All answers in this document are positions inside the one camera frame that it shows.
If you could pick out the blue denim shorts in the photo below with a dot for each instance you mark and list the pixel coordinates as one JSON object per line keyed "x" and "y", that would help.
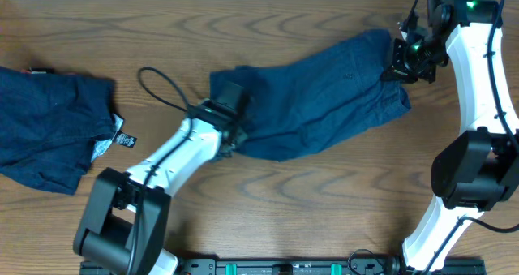
{"x": 315, "y": 103}

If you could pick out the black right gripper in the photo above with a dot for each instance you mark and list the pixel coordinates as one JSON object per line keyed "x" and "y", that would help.
{"x": 397, "y": 72}

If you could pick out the black clothing label tag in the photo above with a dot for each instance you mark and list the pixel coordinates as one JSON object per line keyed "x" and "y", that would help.
{"x": 125, "y": 140}

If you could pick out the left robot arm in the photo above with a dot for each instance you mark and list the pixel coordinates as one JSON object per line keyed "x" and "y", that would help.
{"x": 123, "y": 225}

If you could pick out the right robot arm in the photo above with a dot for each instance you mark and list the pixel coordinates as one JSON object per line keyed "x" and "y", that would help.
{"x": 479, "y": 169}

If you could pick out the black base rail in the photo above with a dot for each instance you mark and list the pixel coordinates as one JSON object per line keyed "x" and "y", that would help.
{"x": 357, "y": 265}

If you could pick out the dark navy folded garment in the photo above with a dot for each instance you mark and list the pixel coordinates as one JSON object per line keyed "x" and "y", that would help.
{"x": 50, "y": 125}

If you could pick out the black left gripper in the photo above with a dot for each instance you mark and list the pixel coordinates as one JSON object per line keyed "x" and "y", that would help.
{"x": 233, "y": 136}

